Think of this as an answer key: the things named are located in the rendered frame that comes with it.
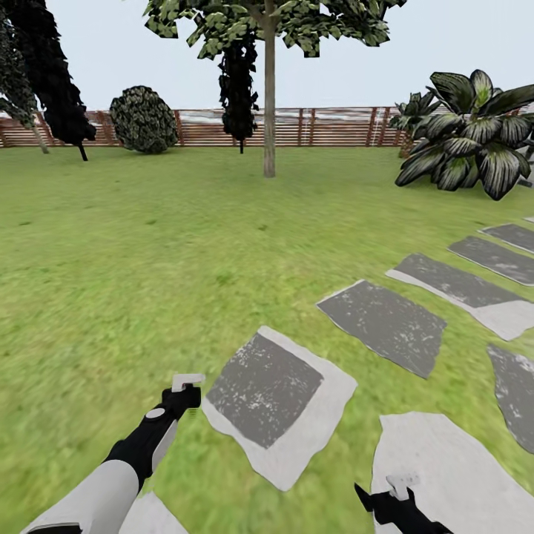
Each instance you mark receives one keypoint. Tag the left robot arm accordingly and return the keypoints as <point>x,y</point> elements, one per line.
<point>101,503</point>

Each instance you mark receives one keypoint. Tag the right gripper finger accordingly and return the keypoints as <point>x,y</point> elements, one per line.
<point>366,499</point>

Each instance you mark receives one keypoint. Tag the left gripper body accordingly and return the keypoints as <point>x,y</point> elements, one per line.
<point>190,397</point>

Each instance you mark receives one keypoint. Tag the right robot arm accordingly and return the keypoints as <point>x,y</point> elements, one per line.
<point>398,505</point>

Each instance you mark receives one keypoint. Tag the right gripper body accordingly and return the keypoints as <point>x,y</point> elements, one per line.
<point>389,509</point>

